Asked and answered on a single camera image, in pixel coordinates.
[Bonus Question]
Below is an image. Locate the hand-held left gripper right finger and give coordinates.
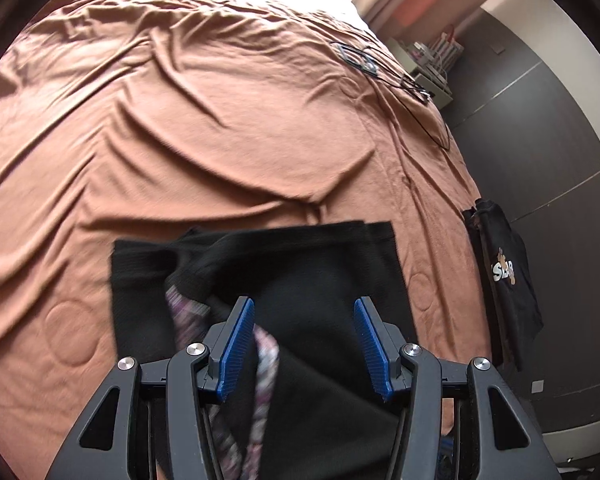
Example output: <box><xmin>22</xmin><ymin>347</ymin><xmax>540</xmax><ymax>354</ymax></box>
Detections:
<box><xmin>354</xmin><ymin>296</ymin><xmax>563</xmax><ymax>480</ymax></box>

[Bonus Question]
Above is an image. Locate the folded black printed shirt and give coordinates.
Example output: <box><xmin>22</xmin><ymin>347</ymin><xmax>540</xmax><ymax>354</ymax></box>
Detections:
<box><xmin>462</xmin><ymin>200</ymin><xmax>545</xmax><ymax>372</ymax></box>

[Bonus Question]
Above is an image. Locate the black cable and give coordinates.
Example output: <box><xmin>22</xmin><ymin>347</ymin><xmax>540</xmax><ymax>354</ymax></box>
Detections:
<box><xmin>330</xmin><ymin>40</ymin><xmax>451</xmax><ymax>151</ymax></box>

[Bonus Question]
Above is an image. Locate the pink curtain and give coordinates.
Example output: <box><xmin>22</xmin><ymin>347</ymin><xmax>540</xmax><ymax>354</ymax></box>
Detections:
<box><xmin>352</xmin><ymin>0</ymin><xmax>536</xmax><ymax>43</ymax></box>

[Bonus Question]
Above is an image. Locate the grey wardrobe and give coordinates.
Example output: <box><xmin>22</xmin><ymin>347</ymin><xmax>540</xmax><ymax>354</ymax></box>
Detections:
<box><xmin>440</xmin><ymin>2</ymin><xmax>600</xmax><ymax>421</ymax></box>

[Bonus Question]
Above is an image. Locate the striped bag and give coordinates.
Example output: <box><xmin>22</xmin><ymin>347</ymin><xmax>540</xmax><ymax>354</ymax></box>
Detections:
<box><xmin>427</xmin><ymin>32</ymin><xmax>463</xmax><ymax>68</ymax></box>

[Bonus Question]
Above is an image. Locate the black t-shirt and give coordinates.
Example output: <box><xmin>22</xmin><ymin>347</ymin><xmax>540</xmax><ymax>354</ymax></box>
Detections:
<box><xmin>110</xmin><ymin>220</ymin><xmax>456</xmax><ymax>480</ymax></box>

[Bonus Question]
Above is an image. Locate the white nightstand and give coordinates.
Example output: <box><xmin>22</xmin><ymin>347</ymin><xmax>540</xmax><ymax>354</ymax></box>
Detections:
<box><xmin>392</xmin><ymin>40</ymin><xmax>453</xmax><ymax>108</ymax></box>

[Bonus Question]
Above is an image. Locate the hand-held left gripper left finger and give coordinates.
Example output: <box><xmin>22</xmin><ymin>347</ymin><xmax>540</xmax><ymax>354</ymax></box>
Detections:
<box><xmin>45</xmin><ymin>296</ymin><xmax>257</xmax><ymax>480</ymax></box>

